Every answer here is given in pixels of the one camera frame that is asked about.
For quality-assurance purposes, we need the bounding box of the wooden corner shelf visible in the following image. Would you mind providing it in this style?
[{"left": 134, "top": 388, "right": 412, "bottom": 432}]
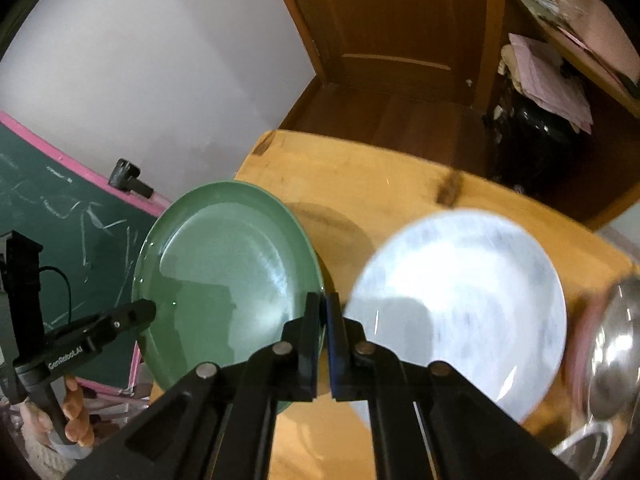
[{"left": 477, "top": 0, "right": 639, "bottom": 230}]

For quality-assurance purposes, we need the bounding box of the black clamp on chalkboard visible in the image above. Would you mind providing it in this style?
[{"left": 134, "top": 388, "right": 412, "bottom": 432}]
[{"left": 108, "top": 158, "right": 154, "bottom": 198}]

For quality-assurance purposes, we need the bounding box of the large steel bowl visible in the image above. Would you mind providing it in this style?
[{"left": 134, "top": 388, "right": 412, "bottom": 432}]
[{"left": 576, "top": 274, "right": 639, "bottom": 420}]

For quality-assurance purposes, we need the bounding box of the green ceramic plate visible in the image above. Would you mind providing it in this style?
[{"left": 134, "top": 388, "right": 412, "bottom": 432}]
[{"left": 131, "top": 181, "right": 324, "bottom": 390}]

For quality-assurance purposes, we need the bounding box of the brown wooden door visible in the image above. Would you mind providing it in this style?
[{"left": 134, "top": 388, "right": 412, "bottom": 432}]
[{"left": 283, "top": 0, "right": 504, "bottom": 113}]

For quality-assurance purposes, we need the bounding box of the person's left hand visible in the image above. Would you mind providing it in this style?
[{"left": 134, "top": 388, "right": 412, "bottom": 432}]
[{"left": 19, "top": 375, "right": 97, "bottom": 449}]

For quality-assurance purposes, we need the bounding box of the white marbled plate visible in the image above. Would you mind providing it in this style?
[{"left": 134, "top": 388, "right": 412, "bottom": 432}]
[{"left": 344, "top": 209, "right": 567, "bottom": 422}]

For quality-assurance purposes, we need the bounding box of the small steel bowl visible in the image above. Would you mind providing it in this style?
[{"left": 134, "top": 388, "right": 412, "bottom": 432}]
[{"left": 551, "top": 419, "right": 613, "bottom": 480}]

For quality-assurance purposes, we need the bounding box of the folded pink cloth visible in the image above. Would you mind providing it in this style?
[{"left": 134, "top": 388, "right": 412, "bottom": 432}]
[{"left": 498, "top": 34, "right": 593, "bottom": 133}]

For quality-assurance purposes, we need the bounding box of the green chalkboard with pink frame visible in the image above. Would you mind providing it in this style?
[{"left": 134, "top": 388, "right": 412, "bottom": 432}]
[{"left": 0, "top": 110, "right": 174, "bottom": 394}]

